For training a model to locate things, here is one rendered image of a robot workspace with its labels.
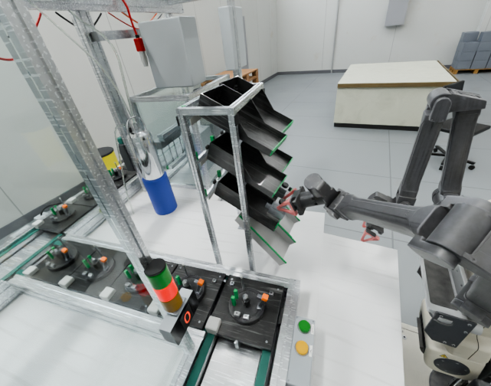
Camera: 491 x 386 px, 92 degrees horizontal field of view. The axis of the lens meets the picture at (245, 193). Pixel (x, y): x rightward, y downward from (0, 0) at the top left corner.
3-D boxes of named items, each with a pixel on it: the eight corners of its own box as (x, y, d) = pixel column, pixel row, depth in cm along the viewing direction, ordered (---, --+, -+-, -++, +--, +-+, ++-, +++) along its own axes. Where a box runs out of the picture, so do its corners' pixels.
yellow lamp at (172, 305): (185, 297, 64) (181, 286, 61) (176, 315, 60) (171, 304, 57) (170, 292, 65) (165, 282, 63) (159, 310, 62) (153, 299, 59)
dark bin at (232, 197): (285, 211, 100) (292, 200, 95) (273, 231, 91) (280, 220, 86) (230, 178, 105) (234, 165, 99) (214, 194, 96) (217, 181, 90)
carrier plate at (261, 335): (283, 289, 97) (283, 286, 96) (271, 352, 78) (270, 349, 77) (230, 276, 104) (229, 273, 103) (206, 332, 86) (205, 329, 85)
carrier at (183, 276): (227, 276, 105) (222, 257, 98) (202, 332, 86) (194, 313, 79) (179, 266, 112) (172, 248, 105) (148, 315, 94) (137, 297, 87)
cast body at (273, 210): (285, 213, 95) (292, 201, 90) (282, 220, 92) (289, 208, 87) (266, 203, 96) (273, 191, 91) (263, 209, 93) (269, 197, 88)
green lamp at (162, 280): (176, 274, 58) (170, 261, 55) (165, 292, 54) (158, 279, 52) (158, 270, 60) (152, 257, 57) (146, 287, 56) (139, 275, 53)
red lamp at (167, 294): (181, 286, 61) (176, 274, 58) (171, 304, 57) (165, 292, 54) (165, 282, 63) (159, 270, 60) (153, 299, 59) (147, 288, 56)
